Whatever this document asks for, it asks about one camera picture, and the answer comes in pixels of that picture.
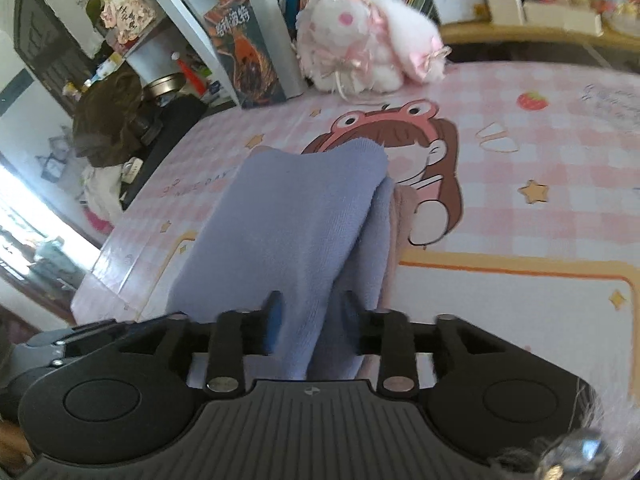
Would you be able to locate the flat white box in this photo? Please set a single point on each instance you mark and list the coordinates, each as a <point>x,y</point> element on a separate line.
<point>562,19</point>

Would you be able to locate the white cloth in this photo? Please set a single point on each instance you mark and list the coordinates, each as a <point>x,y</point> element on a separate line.
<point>102,185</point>

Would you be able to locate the white and pink plush bunny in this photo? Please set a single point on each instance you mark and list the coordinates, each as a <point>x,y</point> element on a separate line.
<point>350,30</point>

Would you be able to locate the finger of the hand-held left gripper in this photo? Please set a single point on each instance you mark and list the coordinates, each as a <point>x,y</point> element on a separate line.
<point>75,345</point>

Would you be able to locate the pink floral paper ornament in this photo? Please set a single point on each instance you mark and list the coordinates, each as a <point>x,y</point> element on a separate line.
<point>125,10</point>

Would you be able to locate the dark cover novel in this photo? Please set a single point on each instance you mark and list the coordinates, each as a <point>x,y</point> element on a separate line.
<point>245,55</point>

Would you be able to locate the olive green jacket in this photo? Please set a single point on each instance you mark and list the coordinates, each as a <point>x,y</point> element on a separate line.
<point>105,115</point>

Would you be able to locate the metal bowl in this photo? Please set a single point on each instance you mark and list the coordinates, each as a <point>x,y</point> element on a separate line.
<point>165,86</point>

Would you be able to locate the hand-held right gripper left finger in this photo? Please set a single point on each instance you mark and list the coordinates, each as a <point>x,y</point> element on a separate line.
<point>272,320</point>

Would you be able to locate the purple and pink sweater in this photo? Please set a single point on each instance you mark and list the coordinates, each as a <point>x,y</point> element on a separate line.
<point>290,220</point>

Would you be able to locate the white wrist watch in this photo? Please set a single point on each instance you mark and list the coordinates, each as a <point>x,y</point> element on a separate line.
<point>131,170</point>

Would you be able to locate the small white square box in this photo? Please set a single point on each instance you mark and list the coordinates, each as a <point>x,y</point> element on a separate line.
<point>502,2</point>

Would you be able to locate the white memo box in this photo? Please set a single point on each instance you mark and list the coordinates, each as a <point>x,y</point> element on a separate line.
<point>455,0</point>

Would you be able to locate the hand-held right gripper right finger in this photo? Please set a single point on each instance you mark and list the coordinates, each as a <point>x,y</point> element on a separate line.
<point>350,320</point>

